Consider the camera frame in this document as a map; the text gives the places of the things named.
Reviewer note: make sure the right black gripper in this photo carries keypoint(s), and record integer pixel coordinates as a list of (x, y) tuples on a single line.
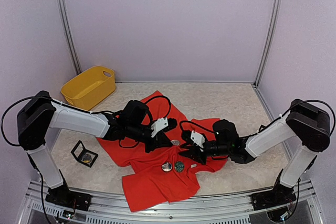
[(195, 155)]

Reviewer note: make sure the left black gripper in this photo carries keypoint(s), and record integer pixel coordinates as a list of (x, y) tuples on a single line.
[(161, 140)]

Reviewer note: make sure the red t-shirt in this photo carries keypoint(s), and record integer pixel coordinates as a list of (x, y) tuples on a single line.
[(159, 176)]

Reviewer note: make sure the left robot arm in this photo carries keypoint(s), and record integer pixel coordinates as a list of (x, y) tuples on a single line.
[(42, 113)]

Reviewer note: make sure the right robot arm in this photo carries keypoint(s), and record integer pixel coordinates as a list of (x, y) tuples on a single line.
[(313, 126)]

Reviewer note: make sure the green blue round brooch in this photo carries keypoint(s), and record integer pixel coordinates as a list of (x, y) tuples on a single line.
[(179, 166)]

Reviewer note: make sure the orange blue round brooch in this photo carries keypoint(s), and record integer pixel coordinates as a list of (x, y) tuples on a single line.
[(167, 167)]

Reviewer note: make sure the left black brooch box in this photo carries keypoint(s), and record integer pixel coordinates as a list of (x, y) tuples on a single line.
[(79, 150)]

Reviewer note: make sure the yellow plastic basket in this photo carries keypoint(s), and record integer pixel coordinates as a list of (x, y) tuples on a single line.
[(88, 89)]

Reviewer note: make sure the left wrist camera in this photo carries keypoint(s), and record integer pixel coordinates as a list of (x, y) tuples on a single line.
[(163, 124)]

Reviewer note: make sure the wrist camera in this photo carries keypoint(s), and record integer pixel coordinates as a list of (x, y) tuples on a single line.
[(193, 138), (163, 124)]

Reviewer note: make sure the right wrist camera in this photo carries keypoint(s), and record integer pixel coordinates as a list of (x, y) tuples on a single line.
[(193, 138)]

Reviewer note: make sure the front aluminium rail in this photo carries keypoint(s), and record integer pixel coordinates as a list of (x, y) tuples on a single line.
[(222, 208)]

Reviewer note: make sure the right aluminium frame post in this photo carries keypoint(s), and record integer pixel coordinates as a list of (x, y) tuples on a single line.
[(269, 38)]

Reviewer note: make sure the aluminium frame post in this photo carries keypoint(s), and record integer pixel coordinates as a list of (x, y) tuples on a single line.
[(68, 35), (269, 38)]

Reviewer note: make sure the left aluminium frame post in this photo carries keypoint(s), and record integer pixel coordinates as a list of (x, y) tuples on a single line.
[(68, 35)]

